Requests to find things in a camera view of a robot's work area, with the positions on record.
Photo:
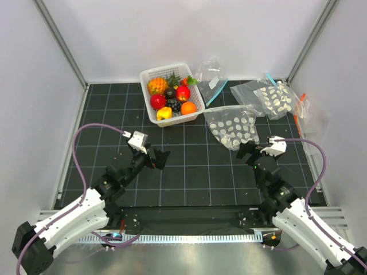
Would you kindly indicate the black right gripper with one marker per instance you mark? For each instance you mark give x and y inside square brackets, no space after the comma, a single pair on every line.
[249,147]

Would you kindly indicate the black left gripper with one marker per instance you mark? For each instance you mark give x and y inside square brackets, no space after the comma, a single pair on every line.
[160,156]

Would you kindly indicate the clear zip bag teal zipper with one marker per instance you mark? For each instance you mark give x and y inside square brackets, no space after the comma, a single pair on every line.
[250,95]

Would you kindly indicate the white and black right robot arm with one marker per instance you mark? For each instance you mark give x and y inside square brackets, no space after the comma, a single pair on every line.
[284,208]

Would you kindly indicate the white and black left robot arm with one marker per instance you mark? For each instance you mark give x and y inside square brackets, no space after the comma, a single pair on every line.
[37,246]

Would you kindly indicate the white polka dot zip bag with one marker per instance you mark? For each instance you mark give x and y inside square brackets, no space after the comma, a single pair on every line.
[232,125]

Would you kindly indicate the polka dot bag at right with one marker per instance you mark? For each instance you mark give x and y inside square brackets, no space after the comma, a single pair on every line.
[279,100]

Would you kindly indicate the clear bag orange zipper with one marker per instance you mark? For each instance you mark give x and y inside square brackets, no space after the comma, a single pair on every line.
[314,122]

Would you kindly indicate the clear bag blue zipper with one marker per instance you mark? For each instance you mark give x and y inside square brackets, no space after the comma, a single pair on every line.
[211,80]

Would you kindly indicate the yellow toy bell pepper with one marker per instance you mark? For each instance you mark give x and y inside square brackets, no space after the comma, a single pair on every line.
[164,113]

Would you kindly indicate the black grid cutting mat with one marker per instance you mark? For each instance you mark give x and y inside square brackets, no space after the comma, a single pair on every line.
[199,170]

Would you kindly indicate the black toy blackberry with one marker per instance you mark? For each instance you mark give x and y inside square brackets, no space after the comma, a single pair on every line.
[175,105]

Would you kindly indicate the toy orange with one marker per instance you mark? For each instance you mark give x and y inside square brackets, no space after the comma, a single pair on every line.
[188,108]

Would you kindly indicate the dark purple toy mangosteen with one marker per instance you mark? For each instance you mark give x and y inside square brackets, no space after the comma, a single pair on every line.
[170,93]

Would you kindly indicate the red yellow toy apple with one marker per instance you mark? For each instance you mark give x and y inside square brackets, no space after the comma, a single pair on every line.
[182,93]

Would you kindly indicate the orange toy pineapple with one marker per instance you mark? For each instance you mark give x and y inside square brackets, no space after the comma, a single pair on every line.
[157,86]

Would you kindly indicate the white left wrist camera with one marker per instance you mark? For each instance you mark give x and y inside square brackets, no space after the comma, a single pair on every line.
[137,142]

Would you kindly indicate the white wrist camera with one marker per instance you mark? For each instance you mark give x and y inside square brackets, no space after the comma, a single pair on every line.
[137,142]
[276,147]

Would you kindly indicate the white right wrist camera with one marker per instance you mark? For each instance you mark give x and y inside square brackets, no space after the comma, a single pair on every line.
[276,147]

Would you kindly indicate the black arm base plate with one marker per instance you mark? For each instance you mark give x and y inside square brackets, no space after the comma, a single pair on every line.
[195,220]

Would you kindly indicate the slotted grey cable duct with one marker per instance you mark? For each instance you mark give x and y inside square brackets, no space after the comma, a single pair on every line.
[175,239]

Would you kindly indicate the right aluminium frame post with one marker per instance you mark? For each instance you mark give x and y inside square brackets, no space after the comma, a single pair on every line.
[312,38]

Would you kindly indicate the aluminium frame post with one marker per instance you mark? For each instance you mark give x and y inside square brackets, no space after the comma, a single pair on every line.
[55,32]
[312,38]

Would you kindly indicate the left aluminium frame post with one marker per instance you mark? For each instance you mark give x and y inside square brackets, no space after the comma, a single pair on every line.
[55,32]

